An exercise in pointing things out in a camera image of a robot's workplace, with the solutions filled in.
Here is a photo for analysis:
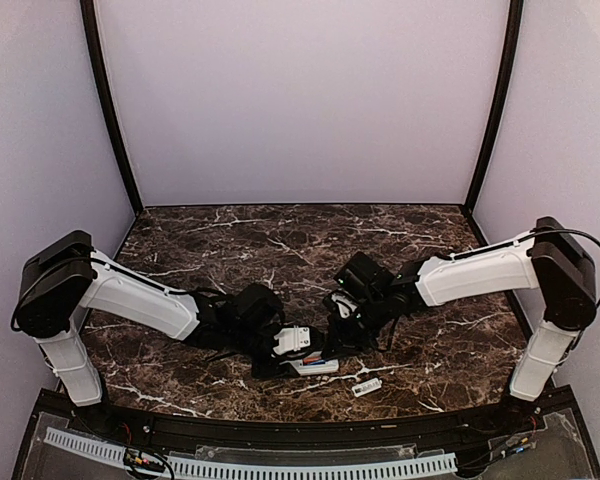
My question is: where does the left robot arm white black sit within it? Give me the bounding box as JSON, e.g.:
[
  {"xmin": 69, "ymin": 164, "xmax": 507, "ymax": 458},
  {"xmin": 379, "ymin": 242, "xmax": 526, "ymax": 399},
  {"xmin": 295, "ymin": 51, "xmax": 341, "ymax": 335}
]
[{"xmin": 10, "ymin": 230, "xmax": 310, "ymax": 436}]

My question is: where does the black front rail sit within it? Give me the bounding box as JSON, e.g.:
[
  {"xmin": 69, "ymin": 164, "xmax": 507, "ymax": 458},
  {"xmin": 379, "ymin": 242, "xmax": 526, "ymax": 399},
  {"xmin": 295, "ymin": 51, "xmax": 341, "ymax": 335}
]
[{"xmin": 34, "ymin": 389, "xmax": 576, "ymax": 454}]

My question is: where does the black frame post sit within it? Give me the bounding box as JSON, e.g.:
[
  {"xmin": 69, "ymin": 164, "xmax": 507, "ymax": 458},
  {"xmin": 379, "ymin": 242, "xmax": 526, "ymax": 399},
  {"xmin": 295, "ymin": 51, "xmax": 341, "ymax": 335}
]
[
  {"xmin": 463, "ymin": 0, "xmax": 524, "ymax": 216},
  {"xmin": 79, "ymin": 0, "xmax": 144, "ymax": 216}
]

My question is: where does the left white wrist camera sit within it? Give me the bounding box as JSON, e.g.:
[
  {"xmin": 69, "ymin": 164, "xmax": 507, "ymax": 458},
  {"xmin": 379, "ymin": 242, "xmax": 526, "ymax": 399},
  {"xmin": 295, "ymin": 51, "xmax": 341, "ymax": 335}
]
[{"xmin": 273, "ymin": 326, "xmax": 311, "ymax": 356}]

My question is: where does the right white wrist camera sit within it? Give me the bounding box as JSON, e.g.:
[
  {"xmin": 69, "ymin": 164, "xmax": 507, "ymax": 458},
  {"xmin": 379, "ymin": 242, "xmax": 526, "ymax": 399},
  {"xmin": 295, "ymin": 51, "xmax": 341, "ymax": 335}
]
[{"xmin": 323, "ymin": 290, "xmax": 359, "ymax": 319}]

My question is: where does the right black frame post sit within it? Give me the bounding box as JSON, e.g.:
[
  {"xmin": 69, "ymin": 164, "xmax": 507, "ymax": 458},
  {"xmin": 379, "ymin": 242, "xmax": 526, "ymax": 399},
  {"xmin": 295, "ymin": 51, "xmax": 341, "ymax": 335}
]
[{"xmin": 463, "ymin": 0, "xmax": 524, "ymax": 216}]

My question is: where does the white slotted cable duct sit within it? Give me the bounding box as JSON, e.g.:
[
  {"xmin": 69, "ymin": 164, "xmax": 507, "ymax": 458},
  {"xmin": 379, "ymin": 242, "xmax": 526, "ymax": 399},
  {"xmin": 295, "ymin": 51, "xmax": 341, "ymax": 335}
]
[{"xmin": 44, "ymin": 427, "xmax": 457, "ymax": 479}]

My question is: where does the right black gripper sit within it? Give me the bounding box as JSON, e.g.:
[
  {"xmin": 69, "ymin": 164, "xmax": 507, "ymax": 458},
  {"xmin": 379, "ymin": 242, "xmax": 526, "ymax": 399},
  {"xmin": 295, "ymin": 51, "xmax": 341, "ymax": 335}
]
[{"xmin": 320, "ymin": 293, "xmax": 391, "ymax": 360}]

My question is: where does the white battery cover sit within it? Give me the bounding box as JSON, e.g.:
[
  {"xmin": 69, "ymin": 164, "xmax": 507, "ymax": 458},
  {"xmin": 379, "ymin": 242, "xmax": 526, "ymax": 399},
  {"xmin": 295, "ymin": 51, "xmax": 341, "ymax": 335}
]
[{"xmin": 352, "ymin": 378, "xmax": 382, "ymax": 397}]

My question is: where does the left black frame post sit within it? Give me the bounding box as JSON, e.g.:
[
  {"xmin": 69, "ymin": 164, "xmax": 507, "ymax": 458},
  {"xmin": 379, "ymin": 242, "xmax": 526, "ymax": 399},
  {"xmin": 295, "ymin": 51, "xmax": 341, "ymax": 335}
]
[{"xmin": 79, "ymin": 0, "xmax": 144, "ymax": 216}]

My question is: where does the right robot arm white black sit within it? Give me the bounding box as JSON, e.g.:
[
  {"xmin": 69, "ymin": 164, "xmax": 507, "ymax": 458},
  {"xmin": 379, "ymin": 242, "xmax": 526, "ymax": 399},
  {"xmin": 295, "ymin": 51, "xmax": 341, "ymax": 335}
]
[{"xmin": 322, "ymin": 217, "xmax": 600, "ymax": 434}]

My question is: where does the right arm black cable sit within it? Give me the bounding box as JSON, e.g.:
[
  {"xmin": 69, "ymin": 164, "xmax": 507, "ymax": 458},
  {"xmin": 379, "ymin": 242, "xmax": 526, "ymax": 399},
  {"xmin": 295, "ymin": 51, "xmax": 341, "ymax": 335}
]
[{"xmin": 532, "ymin": 227, "xmax": 600, "ymax": 311}]

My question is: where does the white remote control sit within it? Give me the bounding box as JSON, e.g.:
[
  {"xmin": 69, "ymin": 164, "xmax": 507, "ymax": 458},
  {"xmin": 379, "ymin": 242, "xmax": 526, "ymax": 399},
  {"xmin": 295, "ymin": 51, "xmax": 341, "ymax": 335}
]
[{"xmin": 289, "ymin": 357, "xmax": 339, "ymax": 376}]

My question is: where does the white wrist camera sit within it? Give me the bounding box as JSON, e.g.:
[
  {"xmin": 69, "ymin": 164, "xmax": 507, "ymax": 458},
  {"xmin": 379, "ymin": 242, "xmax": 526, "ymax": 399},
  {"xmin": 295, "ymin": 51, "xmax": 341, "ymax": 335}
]
[
  {"xmin": 323, "ymin": 290, "xmax": 359, "ymax": 319},
  {"xmin": 273, "ymin": 326, "xmax": 311, "ymax": 356}
]

